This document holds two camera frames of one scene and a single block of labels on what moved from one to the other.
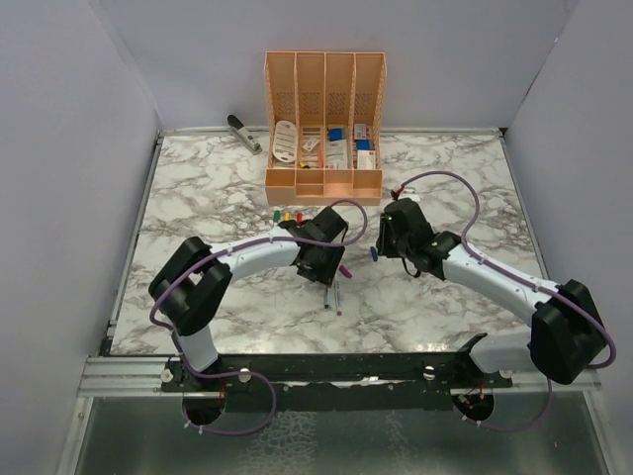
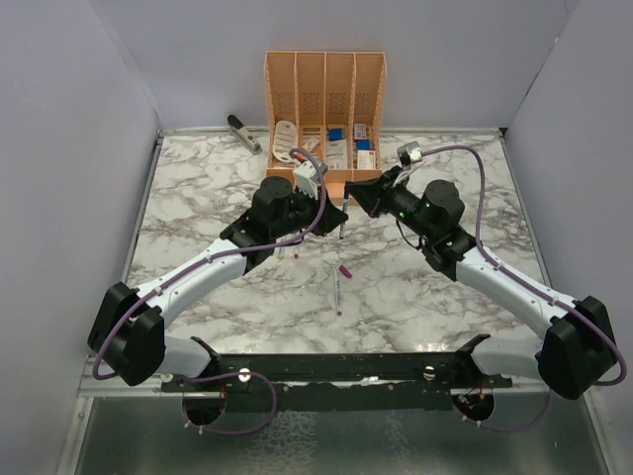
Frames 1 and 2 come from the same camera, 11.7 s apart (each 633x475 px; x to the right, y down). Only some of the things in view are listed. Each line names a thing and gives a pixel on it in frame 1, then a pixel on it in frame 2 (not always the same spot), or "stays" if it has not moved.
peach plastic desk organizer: (324, 119) stays
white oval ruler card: (285, 141) stays
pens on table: (337, 299) stays
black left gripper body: (323, 267) -> (303, 212)
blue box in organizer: (335, 135) stays
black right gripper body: (390, 245) -> (399, 203)
